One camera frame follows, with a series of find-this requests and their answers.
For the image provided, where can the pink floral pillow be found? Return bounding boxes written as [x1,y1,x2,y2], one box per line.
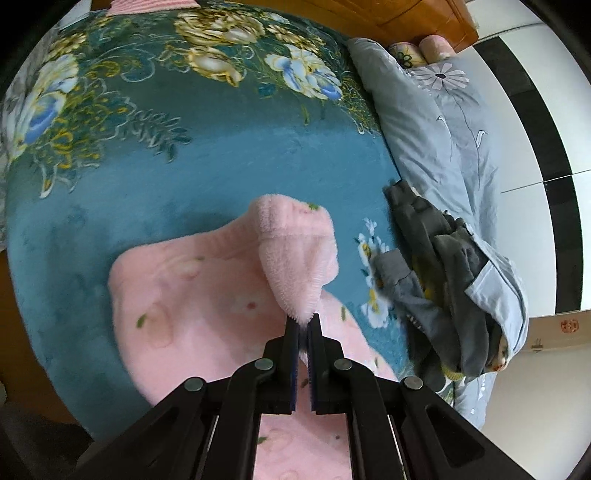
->
[388,41,428,68]

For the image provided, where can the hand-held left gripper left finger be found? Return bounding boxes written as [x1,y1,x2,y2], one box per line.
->
[69,314,301,480]

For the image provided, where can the pink fleece pajama pants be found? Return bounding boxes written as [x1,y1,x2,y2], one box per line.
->
[107,194,400,480]

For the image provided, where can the teal floral blanket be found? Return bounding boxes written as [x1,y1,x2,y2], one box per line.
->
[0,0,409,444]

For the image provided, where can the dark grey garment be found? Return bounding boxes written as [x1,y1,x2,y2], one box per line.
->
[373,179,505,385]

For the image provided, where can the plain pink pillow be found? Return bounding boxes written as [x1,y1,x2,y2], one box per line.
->
[418,34,459,62]

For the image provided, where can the beige door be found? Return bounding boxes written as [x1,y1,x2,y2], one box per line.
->
[524,308,591,358]

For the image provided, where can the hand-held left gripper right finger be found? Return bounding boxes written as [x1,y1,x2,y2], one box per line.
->
[308,313,536,480]

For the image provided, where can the white wardrobe with black band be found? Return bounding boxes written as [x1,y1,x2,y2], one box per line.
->
[455,14,591,324]

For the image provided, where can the grey floral duvet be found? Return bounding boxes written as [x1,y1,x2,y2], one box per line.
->
[346,37,530,416]

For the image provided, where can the pink fleece pajama top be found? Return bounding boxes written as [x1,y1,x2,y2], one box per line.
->
[108,0,199,14]

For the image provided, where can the wooden headboard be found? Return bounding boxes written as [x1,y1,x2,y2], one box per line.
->
[323,0,478,52]

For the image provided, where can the olive garment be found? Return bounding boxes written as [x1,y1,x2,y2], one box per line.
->
[412,257,465,382]

